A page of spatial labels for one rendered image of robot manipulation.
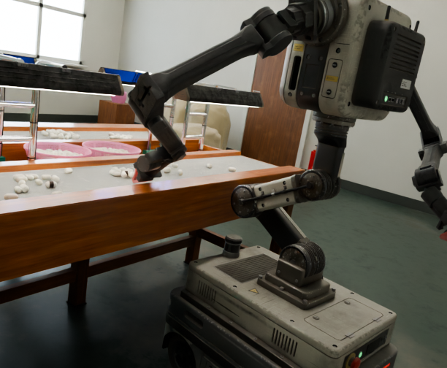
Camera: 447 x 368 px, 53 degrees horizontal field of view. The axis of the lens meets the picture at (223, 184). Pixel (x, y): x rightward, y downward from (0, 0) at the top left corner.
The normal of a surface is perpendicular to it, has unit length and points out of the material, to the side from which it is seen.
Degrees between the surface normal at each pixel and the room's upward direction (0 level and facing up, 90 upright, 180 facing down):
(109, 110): 90
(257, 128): 90
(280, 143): 90
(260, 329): 87
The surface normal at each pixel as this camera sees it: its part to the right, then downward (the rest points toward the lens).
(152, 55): -0.57, 0.11
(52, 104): 0.80, 0.27
